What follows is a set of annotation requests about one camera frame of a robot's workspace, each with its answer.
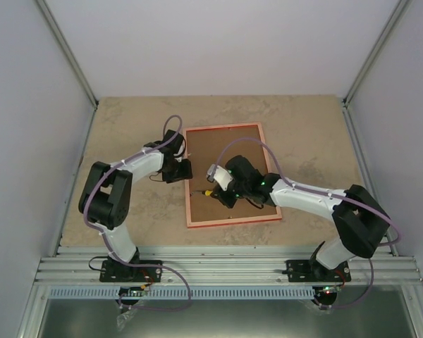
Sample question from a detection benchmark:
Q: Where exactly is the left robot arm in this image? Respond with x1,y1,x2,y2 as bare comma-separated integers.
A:
78,130,192,281

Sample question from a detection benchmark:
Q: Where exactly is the purple cable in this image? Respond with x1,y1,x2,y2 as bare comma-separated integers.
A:
216,137,403,311
83,114,193,313

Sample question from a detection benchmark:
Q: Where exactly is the yellow handled screwdriver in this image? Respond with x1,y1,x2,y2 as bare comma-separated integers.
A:
190,189,214,196

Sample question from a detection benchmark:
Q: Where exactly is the aluminium rail base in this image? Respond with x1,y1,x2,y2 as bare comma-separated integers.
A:
18,246,423,337

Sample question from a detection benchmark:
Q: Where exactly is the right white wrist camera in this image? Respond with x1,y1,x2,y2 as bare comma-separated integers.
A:
206,164,233,192

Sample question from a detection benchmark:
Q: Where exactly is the grey slotted cable duct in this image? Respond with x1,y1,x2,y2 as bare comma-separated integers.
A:
48,286,315,300

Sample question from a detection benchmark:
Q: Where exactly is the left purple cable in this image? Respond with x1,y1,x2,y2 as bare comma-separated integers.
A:
83,114,193,313

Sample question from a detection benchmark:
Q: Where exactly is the aluminium corner post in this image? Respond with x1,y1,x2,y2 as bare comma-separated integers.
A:
35,0,99,109
342,0,412,108

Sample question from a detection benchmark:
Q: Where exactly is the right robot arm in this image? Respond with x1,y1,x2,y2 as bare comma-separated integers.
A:
207,156,390,282

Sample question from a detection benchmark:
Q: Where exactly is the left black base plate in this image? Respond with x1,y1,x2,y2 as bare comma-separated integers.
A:
99,258,163,283

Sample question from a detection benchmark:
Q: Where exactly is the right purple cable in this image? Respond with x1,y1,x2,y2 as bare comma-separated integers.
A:
216,137,403,311

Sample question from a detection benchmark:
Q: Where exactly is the left aluminium corner post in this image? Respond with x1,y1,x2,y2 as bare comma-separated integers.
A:
35,0,99,109

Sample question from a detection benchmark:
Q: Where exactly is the right aluminium corner post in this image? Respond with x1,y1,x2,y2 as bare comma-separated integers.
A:
342,0,412,108

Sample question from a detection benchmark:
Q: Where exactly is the red wooden picture frame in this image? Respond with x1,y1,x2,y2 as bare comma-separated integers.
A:
183,122,282,229

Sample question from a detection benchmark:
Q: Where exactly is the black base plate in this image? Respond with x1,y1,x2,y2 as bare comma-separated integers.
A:
99,258,163,283
282,260,352,282

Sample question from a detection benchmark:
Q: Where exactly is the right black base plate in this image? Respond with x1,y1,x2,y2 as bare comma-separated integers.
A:
282,260,352,282

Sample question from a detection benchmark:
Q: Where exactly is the brown frame backing board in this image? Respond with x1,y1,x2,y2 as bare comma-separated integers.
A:
183,122,282,229

